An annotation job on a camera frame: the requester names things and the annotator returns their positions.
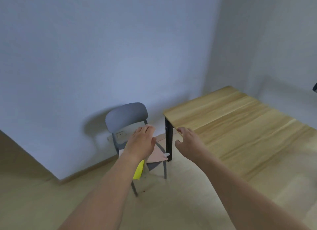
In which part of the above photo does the person's left forearm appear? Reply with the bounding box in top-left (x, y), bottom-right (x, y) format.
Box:
top-left (58, 153), bottom-right (145, 230)

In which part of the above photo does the person's left hand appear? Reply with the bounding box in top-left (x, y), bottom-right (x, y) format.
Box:
top-left (122, 125), bottom-right (157, 161)

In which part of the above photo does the yellow cloth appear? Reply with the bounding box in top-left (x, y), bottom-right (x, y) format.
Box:
top-left (132, 159), bottom-right (146, 181)

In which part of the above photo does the wooden table with black legs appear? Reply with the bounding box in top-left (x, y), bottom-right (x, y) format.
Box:
top-left (162, 85), bottom-right (317, 213)

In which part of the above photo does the grey plastic chair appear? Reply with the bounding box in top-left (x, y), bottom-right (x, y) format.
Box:
top-left (105, 102), bottom-right (168, 198)

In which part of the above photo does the person's right hand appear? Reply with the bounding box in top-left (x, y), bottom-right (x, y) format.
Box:
top-left (174, 127), bottom-right (208, 161)

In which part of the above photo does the person's right forearm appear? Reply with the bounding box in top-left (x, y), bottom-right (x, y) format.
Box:
top-left (191, 148), bottom-right (312, 230)

